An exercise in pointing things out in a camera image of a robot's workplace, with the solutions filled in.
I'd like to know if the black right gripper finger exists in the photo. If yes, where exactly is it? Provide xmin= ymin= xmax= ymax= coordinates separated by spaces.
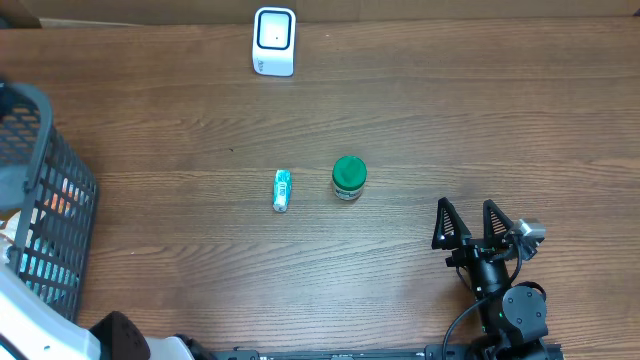
xmin=431 ymin=197 xmax=471 ymax=250
xmin=483 ymin=199 xmax=513 ymax=238

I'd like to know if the green lid jar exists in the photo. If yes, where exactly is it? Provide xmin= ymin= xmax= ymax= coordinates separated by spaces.
xmin=332 ymin=155 xmax=367 ymax=201

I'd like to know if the teal tissue pack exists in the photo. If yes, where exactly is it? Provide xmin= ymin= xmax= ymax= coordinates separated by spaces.
xmin=272 ymin=169 xmax=292 ymax=213

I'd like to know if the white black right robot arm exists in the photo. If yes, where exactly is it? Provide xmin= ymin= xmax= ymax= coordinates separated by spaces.
xmin=431 ymin=197 xmax=558 ymax=359

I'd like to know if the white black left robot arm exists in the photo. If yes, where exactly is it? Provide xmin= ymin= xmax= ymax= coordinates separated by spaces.
xmin=1 ymin=265 xmax=194 ymax=360

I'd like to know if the white barcode scanner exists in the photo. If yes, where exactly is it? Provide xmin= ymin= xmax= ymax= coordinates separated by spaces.
xmin=252 ymin=6 xmax=297 ymax=77

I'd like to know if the dark grey plastic basket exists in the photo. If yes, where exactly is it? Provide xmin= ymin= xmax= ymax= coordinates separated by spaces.
xmin=1 ymin=83 xmax=99 ymax=321

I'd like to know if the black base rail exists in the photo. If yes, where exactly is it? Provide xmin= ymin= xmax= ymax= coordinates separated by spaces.
xmin=211 ymin=345 xmax=565 ymax=360

